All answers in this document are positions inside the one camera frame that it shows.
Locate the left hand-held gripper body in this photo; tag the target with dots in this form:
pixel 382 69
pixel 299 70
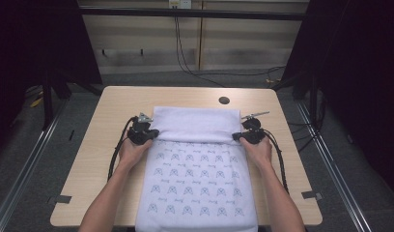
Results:
pixel 138 133

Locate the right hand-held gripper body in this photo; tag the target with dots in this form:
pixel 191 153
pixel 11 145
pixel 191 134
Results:
pixel 253 132

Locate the white patterned towel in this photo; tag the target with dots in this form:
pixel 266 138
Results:
pixel 196 174

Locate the person's right hand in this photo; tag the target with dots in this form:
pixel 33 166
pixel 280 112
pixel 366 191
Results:
pixel 258 153

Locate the person's left hand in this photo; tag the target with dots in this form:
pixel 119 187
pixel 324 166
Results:
pixel 132 154

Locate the dark round table grommet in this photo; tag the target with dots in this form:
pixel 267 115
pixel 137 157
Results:
pixel 224 100

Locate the black metal stand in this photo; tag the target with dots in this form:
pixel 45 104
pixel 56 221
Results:
pixel 313 103
pixel 47 103

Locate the small black floor strip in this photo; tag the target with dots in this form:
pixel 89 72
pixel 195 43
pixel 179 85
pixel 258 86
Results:
pixel 71 135

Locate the grey tape strip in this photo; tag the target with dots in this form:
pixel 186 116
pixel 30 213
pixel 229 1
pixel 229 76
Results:
pixel 60 199
pixel 312 195

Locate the yellow floor object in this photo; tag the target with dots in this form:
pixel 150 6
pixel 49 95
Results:
pixel 36 102

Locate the black horizontal metal bar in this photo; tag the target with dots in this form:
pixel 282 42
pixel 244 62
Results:
pixel 191 13

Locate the black curtain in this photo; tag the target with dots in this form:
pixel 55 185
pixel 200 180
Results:
pixel 362 64
pixel 31 42

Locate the metal floor rail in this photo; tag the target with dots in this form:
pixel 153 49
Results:
pixel 333 167
pixel 27 164

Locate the white wall power outlet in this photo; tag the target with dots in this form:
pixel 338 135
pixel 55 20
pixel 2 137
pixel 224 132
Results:
pixel 180 4

